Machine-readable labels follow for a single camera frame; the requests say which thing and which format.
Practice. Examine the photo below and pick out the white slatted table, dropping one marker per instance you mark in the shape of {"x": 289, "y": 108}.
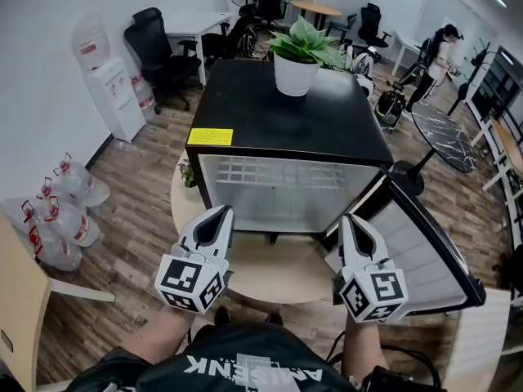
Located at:
{"x": 478, "y": 333}

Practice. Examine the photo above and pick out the white water dispenser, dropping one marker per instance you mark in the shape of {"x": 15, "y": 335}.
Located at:
{"x": 118, "y": 104}

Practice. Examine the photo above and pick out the white office desk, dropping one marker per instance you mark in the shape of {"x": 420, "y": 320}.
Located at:
{"x": 196, "y": 23}
{"x": 404, "y": 39}

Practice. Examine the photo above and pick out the person's left forearm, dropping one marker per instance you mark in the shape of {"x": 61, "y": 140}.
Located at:
{"x": 167, "y": 333}

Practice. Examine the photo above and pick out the round wooden table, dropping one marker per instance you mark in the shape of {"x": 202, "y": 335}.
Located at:
{"x": 314, "y": 7}

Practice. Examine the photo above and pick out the large clear dispenser bottle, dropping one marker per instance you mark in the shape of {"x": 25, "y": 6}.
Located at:
{"x": 92, "y": 41}

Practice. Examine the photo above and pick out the person's left black shoe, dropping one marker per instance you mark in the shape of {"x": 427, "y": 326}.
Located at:
{"x": 222, "y": 314}

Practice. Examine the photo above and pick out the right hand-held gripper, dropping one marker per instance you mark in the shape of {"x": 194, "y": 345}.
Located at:
{"x": 380, "y": 288}

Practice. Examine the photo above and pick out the light wooden table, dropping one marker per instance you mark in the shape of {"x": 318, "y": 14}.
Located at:
{"x": 18, "y": 284}

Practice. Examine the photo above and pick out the white round device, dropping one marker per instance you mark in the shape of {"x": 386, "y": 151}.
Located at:
{"x": 363, "y": 63}
{"x": 365, "y": 84}

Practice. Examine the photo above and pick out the white wire fridge shelf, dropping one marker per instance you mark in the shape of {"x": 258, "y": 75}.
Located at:
{"x": 245, "y": 182}

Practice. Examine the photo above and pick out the small black armchair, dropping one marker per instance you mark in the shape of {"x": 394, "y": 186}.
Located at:
{"x": 343, "y": 27}

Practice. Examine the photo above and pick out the black marble round table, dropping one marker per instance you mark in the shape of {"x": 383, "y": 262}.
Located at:
{"x": 445, "y": 137}

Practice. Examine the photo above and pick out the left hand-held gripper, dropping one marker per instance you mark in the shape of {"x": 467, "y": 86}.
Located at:
{"x": 180, "y": 278}

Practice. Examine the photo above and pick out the person's right black shoe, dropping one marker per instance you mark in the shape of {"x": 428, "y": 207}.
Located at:
{"x": 274, "y": 319}

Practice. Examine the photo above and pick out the small plant in white pot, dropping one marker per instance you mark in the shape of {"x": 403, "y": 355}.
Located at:
{"x": 189, "y": 176}

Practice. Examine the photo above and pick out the black coat rack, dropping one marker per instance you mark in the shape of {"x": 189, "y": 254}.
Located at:
{"x": 463, "y": 90}

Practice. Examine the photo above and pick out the black backpack white trim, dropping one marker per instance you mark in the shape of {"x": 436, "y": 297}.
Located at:
{"x": 247, "y": 43}

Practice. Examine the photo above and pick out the table power socket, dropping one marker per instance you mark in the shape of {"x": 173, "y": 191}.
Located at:
{"x": 5, "y": 340}

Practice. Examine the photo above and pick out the person's right forearm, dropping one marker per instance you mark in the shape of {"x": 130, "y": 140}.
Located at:
{"x": 361, "y": 345}

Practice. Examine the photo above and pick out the clear water jug red label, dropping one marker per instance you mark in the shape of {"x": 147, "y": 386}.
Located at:
{"x": 143, "y": 96}

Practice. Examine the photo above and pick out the person's black printed t-shirt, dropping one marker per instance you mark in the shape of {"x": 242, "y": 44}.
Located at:
{"x": 229, "y": 345}

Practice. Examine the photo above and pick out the round beige platform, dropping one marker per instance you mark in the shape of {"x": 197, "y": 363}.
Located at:
{"x": 278, "y": 276}

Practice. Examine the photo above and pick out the person's black shoe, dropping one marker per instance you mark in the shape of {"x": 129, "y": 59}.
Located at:
{"x": 274, "y": 319}
{"x": 222, "y": 314}

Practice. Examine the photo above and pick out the black waist pack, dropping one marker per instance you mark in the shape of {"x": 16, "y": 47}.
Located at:
{"x": 388, "y": 380}

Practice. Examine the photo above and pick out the large plant in white pot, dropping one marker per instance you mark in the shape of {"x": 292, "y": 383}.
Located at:
{"x": 294, "y": 76}

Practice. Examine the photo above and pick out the wooden table white legs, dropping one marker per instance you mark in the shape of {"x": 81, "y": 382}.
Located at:
{"x": 506, "y": 141}

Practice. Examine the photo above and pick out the black mesh office chair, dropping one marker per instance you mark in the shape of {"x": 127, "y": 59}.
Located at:
{"x": 149, "y": 43}

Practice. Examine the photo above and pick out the black mini fridge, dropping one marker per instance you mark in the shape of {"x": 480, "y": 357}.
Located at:
{"x": 265, "y": 112}

